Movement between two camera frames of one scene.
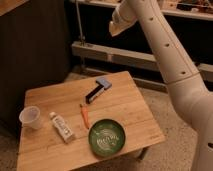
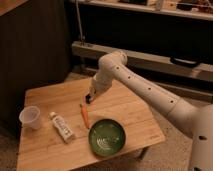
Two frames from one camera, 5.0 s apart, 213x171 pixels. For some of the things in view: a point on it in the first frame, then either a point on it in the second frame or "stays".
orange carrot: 84,109 stays
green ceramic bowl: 106,137 stays
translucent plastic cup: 30,117 stays
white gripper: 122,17 -> 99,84
